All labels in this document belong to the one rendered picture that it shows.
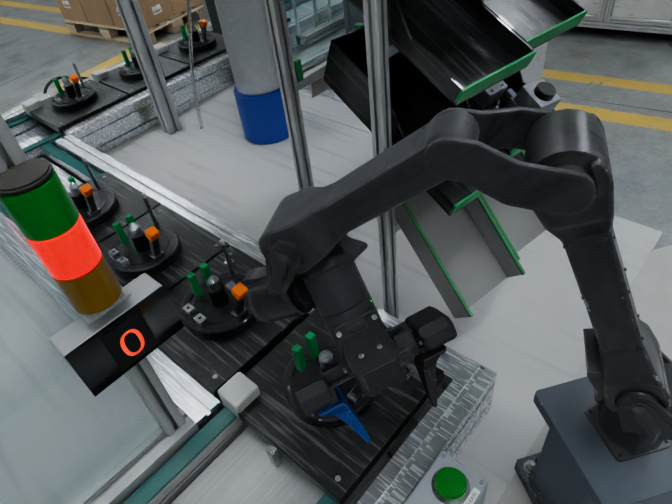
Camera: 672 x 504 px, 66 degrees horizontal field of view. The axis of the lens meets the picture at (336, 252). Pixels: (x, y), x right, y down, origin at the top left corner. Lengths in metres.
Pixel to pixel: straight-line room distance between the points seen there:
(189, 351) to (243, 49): 0.85
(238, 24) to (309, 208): 1.01
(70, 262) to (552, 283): 0.86
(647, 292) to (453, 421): 0.52
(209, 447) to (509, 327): 0.56
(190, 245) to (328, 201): 0.66
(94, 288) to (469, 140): 0.38
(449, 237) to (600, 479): 0.40
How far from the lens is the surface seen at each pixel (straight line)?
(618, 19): 4.52
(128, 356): 0.62
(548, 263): 1.14
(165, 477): 0.82
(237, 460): 0.83
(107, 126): 1.76
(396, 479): 0.74
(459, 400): 0.80
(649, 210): 2.82
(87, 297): 0.56
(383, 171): 0.42
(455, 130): 0.39
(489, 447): 0.87
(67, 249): 0.53
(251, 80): 1.49
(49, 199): 0.50
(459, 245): 0.86
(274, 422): 0.78
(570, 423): 0.68
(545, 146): 0.40
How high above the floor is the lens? 1.63
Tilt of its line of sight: 42 degrees down
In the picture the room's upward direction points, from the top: 8 degrees counter-clockwise
